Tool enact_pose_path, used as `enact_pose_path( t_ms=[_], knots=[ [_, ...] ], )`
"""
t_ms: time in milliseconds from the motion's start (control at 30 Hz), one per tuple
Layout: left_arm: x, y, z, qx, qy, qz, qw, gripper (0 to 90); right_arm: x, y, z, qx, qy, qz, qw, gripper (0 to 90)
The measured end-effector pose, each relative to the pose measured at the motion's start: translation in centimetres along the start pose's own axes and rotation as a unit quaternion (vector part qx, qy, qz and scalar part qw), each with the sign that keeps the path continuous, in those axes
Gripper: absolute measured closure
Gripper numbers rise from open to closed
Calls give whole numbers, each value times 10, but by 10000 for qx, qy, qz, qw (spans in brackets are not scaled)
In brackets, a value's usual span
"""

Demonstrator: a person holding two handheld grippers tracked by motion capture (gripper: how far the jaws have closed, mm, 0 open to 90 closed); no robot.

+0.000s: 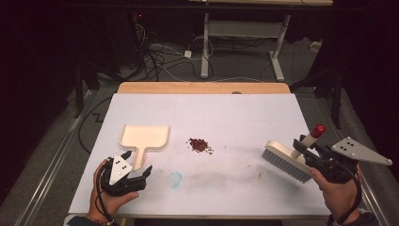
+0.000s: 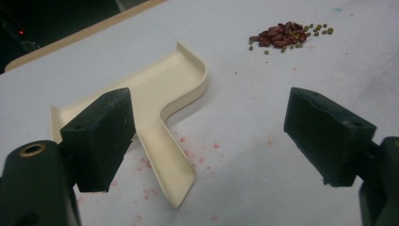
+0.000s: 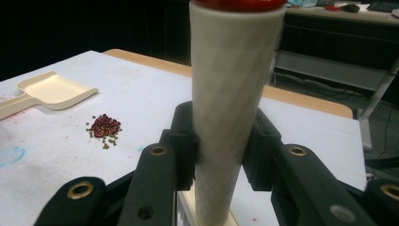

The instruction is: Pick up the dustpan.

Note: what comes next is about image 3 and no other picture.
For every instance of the wooden table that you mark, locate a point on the wooden table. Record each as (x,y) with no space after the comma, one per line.
(298,99)

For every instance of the pile of red beans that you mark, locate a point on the pile of red beans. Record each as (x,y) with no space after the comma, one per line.
(105,127)

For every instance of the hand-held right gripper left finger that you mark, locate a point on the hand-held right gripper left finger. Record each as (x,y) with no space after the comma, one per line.
(153,182)

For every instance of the white table cover board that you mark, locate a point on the white table cover board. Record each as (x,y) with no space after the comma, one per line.
(141,88)

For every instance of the white frame desk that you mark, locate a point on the white frame desk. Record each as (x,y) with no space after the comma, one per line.
(329,67)

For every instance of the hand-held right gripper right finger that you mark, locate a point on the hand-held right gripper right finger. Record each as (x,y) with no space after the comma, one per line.
(301,182)

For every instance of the black computer mouse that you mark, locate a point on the black computer mouse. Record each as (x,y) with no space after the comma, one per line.
(350,8)

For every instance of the cream brush with red cap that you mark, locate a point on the cream brush with red cap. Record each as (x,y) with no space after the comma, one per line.
(229,78)

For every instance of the black keyboard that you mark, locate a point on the black keyboard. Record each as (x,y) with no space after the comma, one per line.
(383,6)

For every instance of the cream plastic dustpan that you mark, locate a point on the cream plastic dustpan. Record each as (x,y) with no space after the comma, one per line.
(53,89)

